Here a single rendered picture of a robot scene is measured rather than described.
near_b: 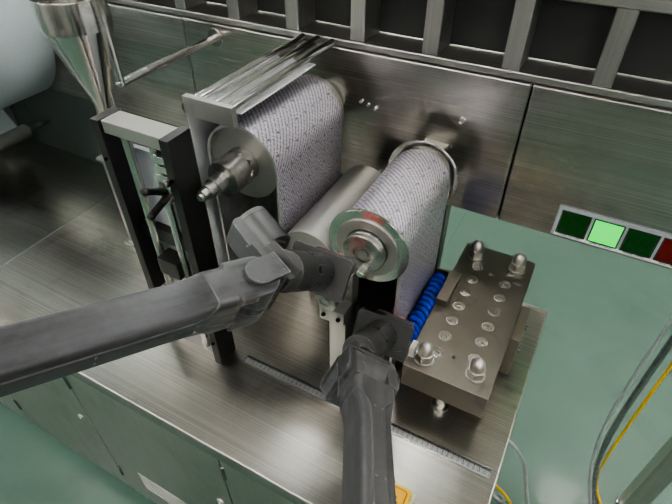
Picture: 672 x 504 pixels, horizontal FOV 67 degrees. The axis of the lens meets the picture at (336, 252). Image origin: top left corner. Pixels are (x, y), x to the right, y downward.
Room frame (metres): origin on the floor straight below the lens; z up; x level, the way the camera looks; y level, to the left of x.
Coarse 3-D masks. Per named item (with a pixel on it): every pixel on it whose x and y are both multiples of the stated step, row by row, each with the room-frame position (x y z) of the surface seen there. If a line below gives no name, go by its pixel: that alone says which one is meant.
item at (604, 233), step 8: (600, 224) 0.76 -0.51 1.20; (608, 224) 0.76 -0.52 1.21; (592, 232) 0.77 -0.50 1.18; (600, 232) 0.76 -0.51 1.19; (608, 232) 0.76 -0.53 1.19; (616, 232) 0.75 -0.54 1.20; (592, 240) 0.77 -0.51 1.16; (600, 240) 0.76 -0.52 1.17; (608, 240) 0.75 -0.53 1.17; (616, 240) 0.75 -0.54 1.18
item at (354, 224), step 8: (440, 160) 0.85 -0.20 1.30; (344, 224) 0.66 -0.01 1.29; (352, 224) 0.65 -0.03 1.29; (360, 224) 0.64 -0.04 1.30; (368, 224) 0.64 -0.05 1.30; (376, 224) 0.63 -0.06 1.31; (344, 232) 0.66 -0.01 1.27; (376, 232) 0.63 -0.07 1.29; (384, 232) 0.62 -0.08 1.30; (336, 240) 0.67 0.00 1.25; (384, 240) 0.62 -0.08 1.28; (392, 240) 0.62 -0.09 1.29; (392, 248) 0.62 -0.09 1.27; (392, 256) 0.62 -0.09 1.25; (384, 264) 0.62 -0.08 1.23; (392, 264) 0.62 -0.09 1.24; (368, 272) 0.64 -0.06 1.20; (376, 272) 0.63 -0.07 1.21; (384, 272) 0.62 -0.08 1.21
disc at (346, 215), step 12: (336, 216) 0.67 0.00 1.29; (348, 216) 0.66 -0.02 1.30; (360, 216) 0.65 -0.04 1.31; (372, 216) 0.64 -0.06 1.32; (336, 228) 0.67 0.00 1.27; (384, 228) 0.63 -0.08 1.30; (396, 228) 0.62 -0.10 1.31; (396, 240) 0.62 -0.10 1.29; (408, 252) 0.61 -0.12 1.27; (372, 276) 0.64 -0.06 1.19; (384, 276) 0.63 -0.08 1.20; (396, 276) 0.62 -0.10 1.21
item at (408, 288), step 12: (432, 240) 0.77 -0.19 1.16; (420, 252) 0.71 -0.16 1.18; (432, 252) 0.79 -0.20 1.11; (420, 264) 0.72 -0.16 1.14; (432, 264) 0.80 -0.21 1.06; (408, 276) 0.66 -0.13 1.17; (420, 276) 0.73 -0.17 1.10; (396, 288) 0.62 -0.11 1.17; (408, 288) 0.67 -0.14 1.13; (420, 288) 0.74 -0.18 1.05; (396, 300) 0.62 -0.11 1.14; (408, 300) 0.68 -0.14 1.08; (396, 312) 0.62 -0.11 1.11; (408, 312) 0.69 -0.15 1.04
